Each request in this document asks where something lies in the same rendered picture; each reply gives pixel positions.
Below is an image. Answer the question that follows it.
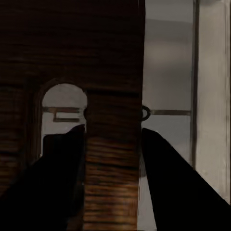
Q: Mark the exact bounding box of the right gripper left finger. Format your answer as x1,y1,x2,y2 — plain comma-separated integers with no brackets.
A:
0,128,84,231

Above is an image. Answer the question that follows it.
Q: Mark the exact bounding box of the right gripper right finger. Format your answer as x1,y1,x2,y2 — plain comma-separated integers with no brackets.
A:
141,128,231,231

